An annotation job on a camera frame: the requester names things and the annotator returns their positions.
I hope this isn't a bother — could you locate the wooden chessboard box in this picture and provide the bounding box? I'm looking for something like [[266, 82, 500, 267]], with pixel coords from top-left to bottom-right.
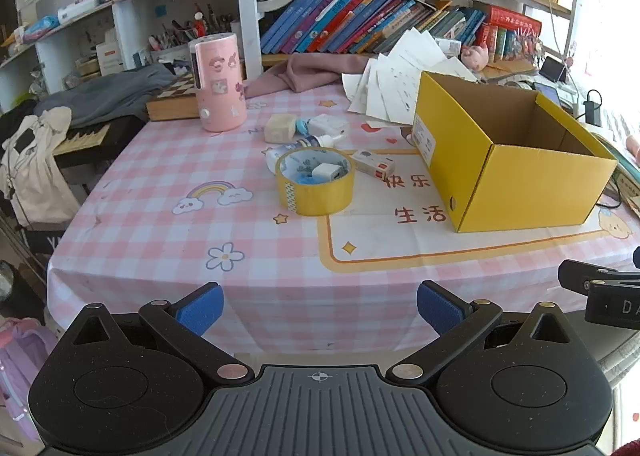
[[146, 72, 201, 122]]

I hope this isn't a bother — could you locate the blue white glue bottle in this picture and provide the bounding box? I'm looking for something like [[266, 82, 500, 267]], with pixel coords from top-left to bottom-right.
[[264, 133, 346, 172]]

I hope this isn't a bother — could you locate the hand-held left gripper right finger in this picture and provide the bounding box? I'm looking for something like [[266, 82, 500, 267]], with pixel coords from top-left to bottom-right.
[[385, 280, 583, 387]]

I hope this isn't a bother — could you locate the white box with red label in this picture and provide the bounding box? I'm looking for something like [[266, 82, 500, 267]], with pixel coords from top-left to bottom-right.
[[95, 41, 126, 76]]

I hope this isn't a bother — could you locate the pink cylindrical sticker container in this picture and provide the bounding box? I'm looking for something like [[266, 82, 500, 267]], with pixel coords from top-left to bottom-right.
[[188, 33, 248, 133]]

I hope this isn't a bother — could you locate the mauve cloth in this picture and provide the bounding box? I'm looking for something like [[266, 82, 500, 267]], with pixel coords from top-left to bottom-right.
[[243, 53, 371, 99]]

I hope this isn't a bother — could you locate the small white charger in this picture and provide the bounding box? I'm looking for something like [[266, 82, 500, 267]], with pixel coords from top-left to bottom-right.
[[311, 162, 346, 182]]

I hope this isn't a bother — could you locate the white shelf unit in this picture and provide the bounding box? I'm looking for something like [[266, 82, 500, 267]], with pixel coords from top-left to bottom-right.
[[0, 0, 583, 112]]

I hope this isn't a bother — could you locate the black keyboard piano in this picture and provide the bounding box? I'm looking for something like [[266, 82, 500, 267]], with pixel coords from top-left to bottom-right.
[[50, 116, 146, 169]]

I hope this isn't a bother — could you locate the black power adapter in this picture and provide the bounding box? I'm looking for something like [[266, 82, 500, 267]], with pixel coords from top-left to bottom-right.
[[585, 90, 603, 127]]

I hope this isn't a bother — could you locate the black cable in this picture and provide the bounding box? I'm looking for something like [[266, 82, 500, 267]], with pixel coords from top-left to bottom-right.
[[597, 181, 623, 212]]

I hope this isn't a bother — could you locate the pink wall chart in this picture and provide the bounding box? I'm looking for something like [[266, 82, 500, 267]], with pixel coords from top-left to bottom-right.
[[582, 0, 640, 87]]

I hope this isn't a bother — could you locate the row of colourful books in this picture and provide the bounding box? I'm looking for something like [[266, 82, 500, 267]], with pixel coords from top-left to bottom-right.
[[259, 0, 483, 56]]

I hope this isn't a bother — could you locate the purple backpack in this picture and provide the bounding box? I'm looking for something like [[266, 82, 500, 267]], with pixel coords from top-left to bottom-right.
[[0, 318, 57, 442]]

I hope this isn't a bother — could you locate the white red small box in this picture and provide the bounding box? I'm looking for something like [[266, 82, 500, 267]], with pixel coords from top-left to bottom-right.
[[350, 149, 396, 176]]

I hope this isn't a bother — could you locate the white tissue pack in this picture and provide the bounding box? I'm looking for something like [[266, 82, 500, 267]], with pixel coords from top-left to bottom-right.
[[57, 0, 101, 24]]

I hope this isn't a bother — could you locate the grey garment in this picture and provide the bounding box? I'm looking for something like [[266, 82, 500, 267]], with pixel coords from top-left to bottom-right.
[[32, 63, 178, 127]]

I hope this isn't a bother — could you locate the beige cube eraser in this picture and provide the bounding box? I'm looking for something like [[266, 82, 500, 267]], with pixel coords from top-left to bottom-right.
[[264, 114, 299, 144]]

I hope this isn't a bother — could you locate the row of slim books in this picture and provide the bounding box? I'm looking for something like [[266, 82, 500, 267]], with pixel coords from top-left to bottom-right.
[[475, 25, 543, 64]]

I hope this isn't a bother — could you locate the pile of white paper sheets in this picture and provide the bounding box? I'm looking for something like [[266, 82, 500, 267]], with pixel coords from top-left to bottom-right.
[[341, 28, 481, 124]]

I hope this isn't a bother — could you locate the pink pig plush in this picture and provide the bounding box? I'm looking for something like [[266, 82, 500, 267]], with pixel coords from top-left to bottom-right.
[[460, 43, 491, 71]]

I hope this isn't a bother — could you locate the group of pens in holder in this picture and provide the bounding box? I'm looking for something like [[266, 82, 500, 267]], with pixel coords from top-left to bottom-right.
[[149, 3, 236, 62]]

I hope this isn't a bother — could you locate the pink checked desktop tablecloth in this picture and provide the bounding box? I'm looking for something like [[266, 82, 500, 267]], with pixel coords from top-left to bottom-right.
[[47, 81, 640, 354]]

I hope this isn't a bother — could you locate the yellow cardboard box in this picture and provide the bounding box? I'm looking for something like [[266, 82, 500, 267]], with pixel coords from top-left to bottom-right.
[[411, 71, 619, 234]]

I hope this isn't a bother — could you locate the red thick dictionary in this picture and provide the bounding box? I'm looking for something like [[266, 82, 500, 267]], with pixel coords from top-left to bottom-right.
[[484, 5, 543, 37]]

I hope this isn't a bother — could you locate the blue white wipes pack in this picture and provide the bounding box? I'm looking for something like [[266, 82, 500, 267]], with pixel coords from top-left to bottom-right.
[[22, 16, 63, 42]]

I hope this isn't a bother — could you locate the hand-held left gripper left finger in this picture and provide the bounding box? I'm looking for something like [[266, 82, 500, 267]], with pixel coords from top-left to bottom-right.
[[65, 281, 256, 385]]

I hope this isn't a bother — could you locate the dark blue tablet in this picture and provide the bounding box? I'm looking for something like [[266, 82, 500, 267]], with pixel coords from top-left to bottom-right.
[[532, 81, 566, 107]]

